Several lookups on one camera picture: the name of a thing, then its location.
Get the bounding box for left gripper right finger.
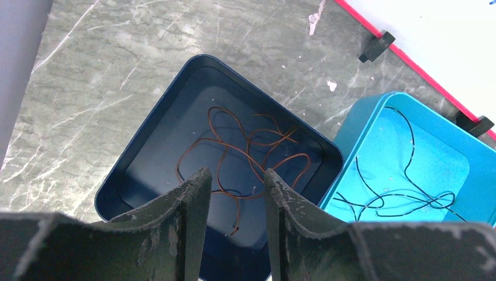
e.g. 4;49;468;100
264;169;495;280

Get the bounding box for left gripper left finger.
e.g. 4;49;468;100
1;167;212;280

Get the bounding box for brown cables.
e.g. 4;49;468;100
175;107;312;237

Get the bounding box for black thin cable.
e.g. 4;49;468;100
333;105;468;223

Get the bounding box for light blue tray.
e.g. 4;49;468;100
320;92;495;225

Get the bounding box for dark blue tray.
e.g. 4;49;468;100
95;55;343;280

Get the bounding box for pink framed whiteboard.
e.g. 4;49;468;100
340;0;495;121

